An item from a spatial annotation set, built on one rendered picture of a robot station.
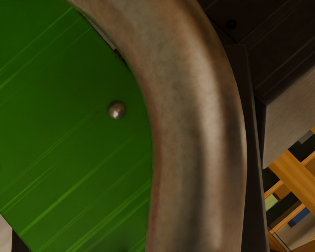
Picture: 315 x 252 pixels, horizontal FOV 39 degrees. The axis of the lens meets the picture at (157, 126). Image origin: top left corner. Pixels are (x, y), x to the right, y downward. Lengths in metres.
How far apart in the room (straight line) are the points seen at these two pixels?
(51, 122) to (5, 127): 0.03
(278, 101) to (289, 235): 9.08
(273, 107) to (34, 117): 0.17
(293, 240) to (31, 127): 9.18
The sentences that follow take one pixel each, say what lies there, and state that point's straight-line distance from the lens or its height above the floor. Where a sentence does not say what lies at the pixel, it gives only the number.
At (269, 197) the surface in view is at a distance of 8.89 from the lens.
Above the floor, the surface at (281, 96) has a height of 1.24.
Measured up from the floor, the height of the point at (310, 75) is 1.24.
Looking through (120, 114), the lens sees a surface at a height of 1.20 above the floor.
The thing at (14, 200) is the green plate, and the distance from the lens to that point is 0.28.
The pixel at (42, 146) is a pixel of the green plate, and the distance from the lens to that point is 0.27.
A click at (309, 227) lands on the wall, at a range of 9.50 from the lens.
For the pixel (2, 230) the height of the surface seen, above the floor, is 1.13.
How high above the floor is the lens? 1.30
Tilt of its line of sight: 19 degrees down
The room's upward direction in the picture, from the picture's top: 139 degrees clockwise
